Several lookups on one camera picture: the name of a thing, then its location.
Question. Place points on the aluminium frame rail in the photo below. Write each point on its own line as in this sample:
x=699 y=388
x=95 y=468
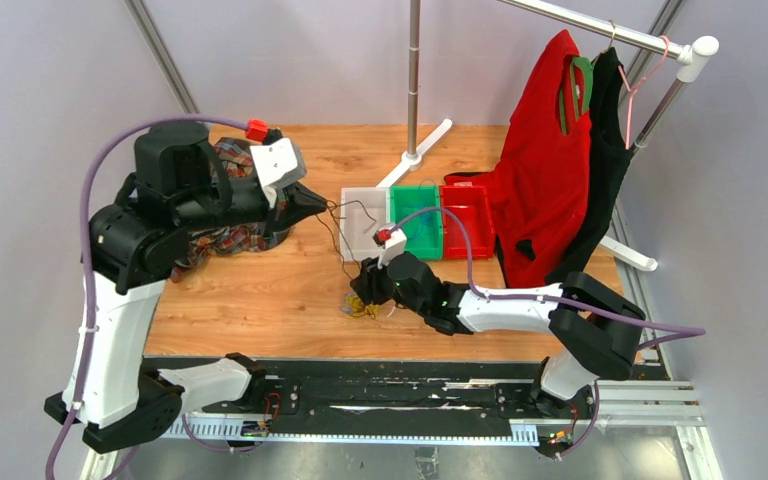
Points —
x=634 y=403

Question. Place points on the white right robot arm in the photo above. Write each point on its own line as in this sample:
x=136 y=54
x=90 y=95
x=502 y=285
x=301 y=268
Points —
x=598 y=328

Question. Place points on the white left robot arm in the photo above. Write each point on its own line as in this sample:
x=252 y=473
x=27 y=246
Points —
x=145 y=197

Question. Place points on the silver clothes rack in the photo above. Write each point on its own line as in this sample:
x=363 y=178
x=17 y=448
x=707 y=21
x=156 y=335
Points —
x=692 y=57

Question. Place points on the black garment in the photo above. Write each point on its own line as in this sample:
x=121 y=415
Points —
x=608 y=163

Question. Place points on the plaid shirt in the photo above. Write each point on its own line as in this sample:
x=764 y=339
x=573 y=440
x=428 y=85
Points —
x=235 y=156

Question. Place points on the white plastic bin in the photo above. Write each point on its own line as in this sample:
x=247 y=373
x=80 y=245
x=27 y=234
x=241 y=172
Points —
x=362 y=212

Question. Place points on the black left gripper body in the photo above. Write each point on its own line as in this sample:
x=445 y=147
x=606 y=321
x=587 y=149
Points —
x=228 y=202

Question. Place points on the red plastic bin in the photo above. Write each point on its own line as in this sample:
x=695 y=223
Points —
x=469 y=203

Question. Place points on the red sweater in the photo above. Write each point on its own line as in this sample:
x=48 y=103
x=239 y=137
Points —
x=538 y=190

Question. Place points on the green plastic bin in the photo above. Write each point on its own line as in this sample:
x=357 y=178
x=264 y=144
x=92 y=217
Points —
x=425 y=232

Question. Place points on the green hanger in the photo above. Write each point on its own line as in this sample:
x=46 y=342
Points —
x=575 y=92

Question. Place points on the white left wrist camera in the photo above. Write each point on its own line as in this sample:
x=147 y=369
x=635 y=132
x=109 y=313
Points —
x=277 y=165

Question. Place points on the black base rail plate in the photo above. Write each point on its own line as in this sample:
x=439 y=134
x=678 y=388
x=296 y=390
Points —
x=355 y=401

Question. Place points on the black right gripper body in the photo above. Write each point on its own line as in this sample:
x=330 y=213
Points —
x=379 y=289

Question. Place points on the pink hanger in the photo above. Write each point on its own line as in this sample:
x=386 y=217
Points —
x=633 y=90

